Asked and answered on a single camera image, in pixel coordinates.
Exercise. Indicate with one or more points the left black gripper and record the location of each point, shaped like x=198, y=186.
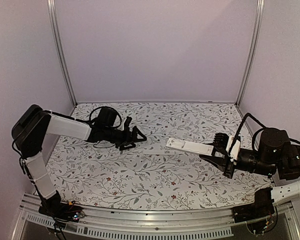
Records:
x=133, y=138

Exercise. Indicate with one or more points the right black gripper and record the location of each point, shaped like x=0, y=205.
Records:
x=228, y=161

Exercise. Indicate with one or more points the white remote control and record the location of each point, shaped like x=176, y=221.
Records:
x=186, y=146

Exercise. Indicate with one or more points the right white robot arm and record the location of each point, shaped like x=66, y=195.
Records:
x=272, y=152

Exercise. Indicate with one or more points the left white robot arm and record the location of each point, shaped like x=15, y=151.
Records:
x=30, y=131

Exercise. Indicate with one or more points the floral table mat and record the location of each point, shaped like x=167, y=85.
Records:
x=101, y=175

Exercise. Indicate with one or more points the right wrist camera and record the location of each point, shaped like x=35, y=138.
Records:
x=226, y=145

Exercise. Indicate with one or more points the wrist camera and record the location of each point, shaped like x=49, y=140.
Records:
x=126, y=124
x=226, y=145

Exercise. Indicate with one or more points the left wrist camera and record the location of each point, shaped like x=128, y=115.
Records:
x=126, y=124

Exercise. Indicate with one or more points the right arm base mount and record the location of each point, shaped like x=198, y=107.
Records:
x=251, y=211

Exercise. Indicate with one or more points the front aluminium rail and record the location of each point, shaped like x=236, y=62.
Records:
x=101, y=223

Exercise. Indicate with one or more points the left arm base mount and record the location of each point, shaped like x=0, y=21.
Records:
x=62, y=211

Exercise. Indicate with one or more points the right aluminium frame post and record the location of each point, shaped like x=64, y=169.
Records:
x=260, y=5

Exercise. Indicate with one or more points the aluminium frame post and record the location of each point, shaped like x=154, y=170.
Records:
x=52, y=11
x=260, y=5

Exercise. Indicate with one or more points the left aluminium frame post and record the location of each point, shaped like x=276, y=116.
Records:
x=52, y=11

